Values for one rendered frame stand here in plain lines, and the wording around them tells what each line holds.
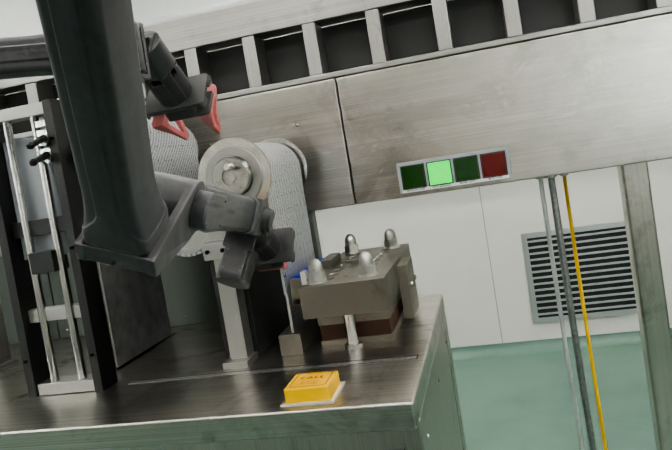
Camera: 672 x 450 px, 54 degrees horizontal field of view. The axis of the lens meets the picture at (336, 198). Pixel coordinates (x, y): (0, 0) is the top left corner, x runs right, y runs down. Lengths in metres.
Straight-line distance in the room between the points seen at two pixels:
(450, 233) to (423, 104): 2.41
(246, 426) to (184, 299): 0.74
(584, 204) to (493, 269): 0.62
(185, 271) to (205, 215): 1.06
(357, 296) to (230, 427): 0.33
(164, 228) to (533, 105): 1.04
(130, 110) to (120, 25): 0.07
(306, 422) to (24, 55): 0.63
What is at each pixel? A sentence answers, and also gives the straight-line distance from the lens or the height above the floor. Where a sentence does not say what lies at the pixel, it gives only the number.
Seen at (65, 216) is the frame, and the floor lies 1.23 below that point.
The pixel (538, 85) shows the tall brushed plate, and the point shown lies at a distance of 1.51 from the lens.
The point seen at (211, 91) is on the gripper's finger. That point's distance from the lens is 1.07.
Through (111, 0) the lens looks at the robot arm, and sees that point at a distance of 0.47.
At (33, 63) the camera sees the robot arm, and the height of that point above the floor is 1.43.
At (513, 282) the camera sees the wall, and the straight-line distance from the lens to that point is 3.92.
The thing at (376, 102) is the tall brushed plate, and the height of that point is 1.37.
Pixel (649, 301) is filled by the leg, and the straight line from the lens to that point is 1.75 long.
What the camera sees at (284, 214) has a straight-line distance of 1.31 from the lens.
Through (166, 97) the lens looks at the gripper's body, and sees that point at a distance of 1.04.
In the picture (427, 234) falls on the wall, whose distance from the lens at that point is 3.88.
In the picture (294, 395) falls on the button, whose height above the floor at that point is 0.91.
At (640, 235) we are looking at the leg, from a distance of 1.72.
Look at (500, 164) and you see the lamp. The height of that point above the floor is 1.18.
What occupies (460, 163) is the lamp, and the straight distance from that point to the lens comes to 1.50.
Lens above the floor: 1.24
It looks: 3 degrees down
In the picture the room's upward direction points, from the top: 9 degrees counter-clockwise
